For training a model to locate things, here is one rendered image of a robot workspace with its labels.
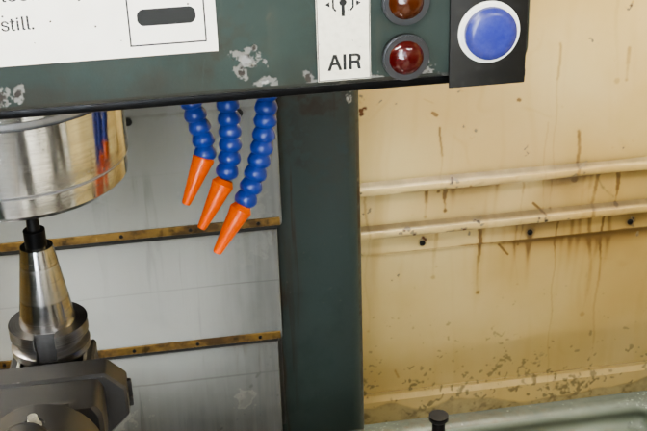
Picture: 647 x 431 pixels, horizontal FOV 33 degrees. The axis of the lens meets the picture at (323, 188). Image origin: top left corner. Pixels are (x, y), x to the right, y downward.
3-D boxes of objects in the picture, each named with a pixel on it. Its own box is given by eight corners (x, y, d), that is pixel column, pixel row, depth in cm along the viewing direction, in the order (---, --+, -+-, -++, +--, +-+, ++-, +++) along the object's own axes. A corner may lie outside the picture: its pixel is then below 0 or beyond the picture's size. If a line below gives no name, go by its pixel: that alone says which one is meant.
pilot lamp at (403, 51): (426, 76, 62) (427, 38, 61) (388, 79, 61) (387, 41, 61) (424, 72, 62) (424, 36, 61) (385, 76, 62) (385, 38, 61)
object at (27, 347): (93, 323, 93) (90, 297, 92) (88, 363, 87) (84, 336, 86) (17, 330, 92) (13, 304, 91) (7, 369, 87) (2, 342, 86)
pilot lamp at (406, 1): (427, 21, 60) (427, -18, 60) (387, 24, 60) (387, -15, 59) (424, 18, 61) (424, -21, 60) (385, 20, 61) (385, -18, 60)
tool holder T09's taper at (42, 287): (78, 303, 91) (67, 231, 88) (72, 331, 87) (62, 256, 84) (23, 308, 90) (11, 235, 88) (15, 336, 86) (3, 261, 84)
